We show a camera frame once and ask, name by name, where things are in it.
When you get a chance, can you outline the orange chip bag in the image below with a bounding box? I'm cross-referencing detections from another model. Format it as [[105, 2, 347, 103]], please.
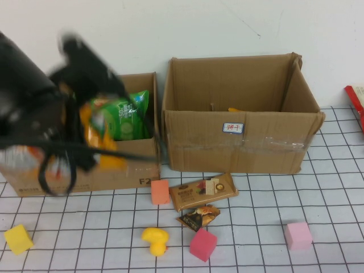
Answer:
[[0, 98, 129, 187]]

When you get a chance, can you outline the pink foam cube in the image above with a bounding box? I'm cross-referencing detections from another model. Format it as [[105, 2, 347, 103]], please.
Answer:
[[285, 222, 313, 251]]

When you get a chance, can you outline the magenta foam cube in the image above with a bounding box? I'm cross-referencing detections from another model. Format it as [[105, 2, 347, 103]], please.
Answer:
[[189, 227, 218, 262]]

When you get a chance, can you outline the taped cardboard box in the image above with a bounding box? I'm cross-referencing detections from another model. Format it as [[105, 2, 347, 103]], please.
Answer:
[[161, 52, 325, 174]]

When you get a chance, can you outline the red snack packet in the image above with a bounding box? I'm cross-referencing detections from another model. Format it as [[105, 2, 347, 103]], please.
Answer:
[[343, 84, 364, 134]]

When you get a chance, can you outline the green chip bag blue emblem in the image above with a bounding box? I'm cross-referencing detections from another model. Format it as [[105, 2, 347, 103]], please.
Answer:
[[88, 90, 151, 142]]

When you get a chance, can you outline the brown wafer biscuit packet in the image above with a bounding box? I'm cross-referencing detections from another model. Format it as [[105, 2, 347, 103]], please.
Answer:
[[168, 172, 239, 212]]

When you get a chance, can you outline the small dark snack packet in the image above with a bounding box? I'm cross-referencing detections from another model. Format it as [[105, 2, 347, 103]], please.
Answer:
[[176, 204, 221, 233]]

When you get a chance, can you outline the yellow foam cube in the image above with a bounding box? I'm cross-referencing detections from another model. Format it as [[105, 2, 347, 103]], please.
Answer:
[[3, 224, 34, 255]]

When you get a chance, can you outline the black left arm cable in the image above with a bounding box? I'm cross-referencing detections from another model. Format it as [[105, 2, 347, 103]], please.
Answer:
[[0, 113, 167, 197]]

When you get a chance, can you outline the white grid tablecloth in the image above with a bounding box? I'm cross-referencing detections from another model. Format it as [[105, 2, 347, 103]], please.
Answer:
[[0, 105, 364, 273]]

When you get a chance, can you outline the cardboard box with F2 print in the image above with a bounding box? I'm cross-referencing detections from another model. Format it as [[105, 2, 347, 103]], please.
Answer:
[[0, 72, 162, 197]]

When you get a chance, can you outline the orange foam block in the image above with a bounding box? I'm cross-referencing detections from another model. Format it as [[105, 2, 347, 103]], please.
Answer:
[[150, 179, 171, 205]]

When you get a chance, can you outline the yellow rubber duck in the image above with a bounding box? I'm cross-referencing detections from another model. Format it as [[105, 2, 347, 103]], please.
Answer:
[[141, 226, 169, 257]]

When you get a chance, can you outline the white label red handwriting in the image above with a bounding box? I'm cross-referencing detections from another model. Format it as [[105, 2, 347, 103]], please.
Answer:
[[222, 121, 245, 134]]

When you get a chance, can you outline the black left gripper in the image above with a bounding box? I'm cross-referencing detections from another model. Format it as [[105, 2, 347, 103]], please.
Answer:
[[48, 32, 129, 100]]

